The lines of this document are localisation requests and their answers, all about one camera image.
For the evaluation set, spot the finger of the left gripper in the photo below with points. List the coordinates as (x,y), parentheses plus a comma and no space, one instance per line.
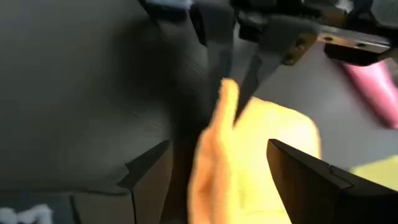
(354,56)
(273,46)

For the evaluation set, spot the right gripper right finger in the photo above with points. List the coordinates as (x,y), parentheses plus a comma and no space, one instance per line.
(326,199)

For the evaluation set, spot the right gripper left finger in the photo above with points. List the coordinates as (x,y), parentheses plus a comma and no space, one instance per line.
(149,186)

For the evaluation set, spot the orange microfiber towel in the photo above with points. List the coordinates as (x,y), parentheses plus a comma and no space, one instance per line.
(248,161)

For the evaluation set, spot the pink microfiber towel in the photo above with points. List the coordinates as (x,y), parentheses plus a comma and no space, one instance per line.
(370,90)

